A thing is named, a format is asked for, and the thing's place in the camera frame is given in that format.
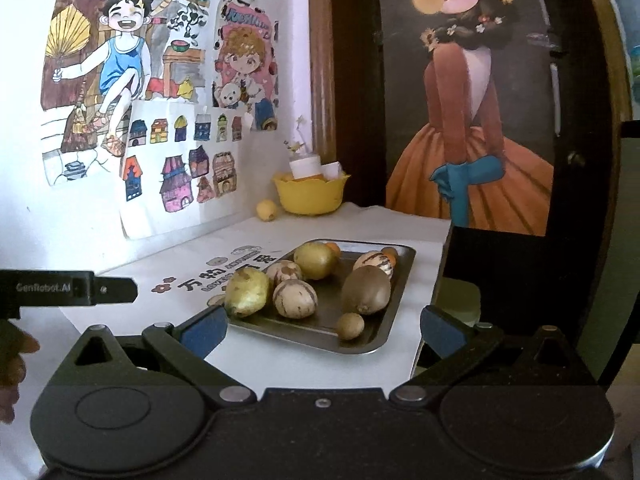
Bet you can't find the pink girl drawing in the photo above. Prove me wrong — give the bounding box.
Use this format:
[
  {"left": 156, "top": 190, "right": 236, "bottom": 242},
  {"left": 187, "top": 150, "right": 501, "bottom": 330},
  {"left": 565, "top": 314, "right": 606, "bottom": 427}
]
[{"left": 212, "top": 0, "right": 281, "bottom": 133}]

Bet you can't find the yellow flower-shaped bowl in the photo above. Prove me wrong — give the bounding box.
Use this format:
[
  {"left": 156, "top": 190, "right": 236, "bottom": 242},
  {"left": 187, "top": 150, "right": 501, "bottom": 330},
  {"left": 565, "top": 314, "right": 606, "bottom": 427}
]
[{"left": 272, "top": 172, "right": 352, "bottom": 216}]

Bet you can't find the white printed tablecloth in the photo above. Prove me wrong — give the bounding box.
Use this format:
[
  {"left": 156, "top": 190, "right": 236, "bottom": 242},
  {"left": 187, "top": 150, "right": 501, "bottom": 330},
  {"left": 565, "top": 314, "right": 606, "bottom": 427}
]
[{"left": 60, "top": 202, "right": 452, "bottom": 392}]

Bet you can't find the striped round fruit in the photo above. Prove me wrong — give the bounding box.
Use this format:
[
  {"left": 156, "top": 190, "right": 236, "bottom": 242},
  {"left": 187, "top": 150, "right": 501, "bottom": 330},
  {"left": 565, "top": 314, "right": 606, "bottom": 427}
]
[
  {"left": 265, "top": 261, "right": 304, "bottom": 287},
  {"left": 272, "top": 280, "right": 319, "bottom": 320}
]

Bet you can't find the metal tray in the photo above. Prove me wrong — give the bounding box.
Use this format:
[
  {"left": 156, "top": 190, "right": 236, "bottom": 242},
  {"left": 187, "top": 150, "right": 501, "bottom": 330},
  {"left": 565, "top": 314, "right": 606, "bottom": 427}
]
[{"left": 220, "top": 238, "right": 417, "bottom": 356}]

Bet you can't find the black furniture piece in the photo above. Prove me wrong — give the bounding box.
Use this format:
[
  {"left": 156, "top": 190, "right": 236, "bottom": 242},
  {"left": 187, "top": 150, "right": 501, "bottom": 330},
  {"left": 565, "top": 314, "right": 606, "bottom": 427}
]
[{"left": 412, "top": 225, "right": 557, "bottom": 377}]

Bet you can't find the orange dress girl poster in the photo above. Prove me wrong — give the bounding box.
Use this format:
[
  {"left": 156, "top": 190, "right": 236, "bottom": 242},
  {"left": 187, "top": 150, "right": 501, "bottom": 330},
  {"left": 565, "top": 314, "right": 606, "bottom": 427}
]
[{"left": 375, "top": 0, "right": 557, "bottom": 237}]

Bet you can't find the person's left hand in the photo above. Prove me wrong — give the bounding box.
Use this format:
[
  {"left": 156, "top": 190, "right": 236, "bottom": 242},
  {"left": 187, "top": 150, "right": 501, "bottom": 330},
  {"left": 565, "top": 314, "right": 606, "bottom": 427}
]
[{"left": 0, "top": 320, "right": 41, "bottom": 423}]

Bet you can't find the dark door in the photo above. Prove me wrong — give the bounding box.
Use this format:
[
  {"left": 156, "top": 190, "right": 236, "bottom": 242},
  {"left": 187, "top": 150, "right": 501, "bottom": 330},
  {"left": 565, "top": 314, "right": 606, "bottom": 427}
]
[{"left": 327, "top": 0, "right": 640, "bottom": 386}]

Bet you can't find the colourful houses drawing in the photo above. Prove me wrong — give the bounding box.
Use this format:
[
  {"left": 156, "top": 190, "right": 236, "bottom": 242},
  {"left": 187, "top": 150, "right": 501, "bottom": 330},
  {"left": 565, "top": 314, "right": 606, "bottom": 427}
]
[{"left": 117, "top": 100, "right": 251, "bottom": 240}]

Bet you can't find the boy with fan drawing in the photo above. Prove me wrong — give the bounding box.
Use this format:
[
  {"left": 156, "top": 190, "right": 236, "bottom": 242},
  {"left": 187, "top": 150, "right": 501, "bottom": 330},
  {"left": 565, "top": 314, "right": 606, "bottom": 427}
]
[{"left": 40, "top": 0, "right": 217, "bottom": 187}]

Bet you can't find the large yellow-green round fruit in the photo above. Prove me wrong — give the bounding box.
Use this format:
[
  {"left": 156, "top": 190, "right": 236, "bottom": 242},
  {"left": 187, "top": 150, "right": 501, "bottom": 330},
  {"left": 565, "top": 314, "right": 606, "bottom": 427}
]
[{"left": 293, "top": 241, "right": 338, "bottom": 281}]

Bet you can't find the brown wooden door frame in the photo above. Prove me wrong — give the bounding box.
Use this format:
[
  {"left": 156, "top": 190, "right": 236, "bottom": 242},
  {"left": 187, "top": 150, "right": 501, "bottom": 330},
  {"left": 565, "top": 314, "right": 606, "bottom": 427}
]
[{"left": 307, "top": 0, "right": 386, "bottom": 211}]

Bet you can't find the brown kiwi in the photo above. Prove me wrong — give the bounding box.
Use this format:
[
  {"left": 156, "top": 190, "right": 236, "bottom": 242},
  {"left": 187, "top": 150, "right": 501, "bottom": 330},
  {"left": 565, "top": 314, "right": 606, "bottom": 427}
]
[{"left": 341, "top": 266, "right": 392, "bottom": 316}]

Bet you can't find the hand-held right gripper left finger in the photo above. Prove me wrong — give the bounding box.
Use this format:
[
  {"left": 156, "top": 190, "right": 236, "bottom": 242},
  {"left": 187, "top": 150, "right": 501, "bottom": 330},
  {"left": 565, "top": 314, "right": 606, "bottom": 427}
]
[{"left": 72, "top": 305, "right": 258, "bottom": 408}]

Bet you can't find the small brown round fruit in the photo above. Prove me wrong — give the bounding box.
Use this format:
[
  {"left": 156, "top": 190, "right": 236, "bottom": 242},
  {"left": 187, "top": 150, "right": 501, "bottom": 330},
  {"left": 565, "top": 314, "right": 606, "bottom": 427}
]
[{"left": 336, "top": 312, "right": 366, "bottom": 341}]

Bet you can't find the striped oval fruit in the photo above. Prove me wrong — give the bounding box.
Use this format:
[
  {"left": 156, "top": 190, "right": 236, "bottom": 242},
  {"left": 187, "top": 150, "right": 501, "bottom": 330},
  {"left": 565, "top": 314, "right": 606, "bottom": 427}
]
[{"left": 352, "top": 251, "right": 394, "bottom": 280}]

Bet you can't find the white door handle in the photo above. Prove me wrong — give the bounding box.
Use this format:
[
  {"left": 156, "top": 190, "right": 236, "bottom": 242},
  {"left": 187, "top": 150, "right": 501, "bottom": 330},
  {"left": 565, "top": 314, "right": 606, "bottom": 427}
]
[{"left": 549, "top": 62, "right": 562, "bottom": 137}]

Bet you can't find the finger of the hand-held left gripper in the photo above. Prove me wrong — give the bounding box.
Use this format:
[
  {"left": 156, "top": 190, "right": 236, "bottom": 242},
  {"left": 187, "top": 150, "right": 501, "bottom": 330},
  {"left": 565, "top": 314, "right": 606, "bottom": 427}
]
[{"left": 94, "top": 276, "right": 139, "bottom": 306}]

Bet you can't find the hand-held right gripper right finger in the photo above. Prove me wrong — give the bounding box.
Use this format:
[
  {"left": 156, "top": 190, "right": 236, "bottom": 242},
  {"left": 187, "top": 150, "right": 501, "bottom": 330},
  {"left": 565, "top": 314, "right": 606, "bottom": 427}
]
[{"left": 387, "top": 305, "right": 576, "bottom": 407}]

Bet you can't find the yellow pear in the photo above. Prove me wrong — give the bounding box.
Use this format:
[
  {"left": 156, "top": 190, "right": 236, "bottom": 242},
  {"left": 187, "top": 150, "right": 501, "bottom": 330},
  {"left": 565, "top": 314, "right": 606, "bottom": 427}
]
[{"left": 224, "top": 267, "right": 273, "bottom": 318}]

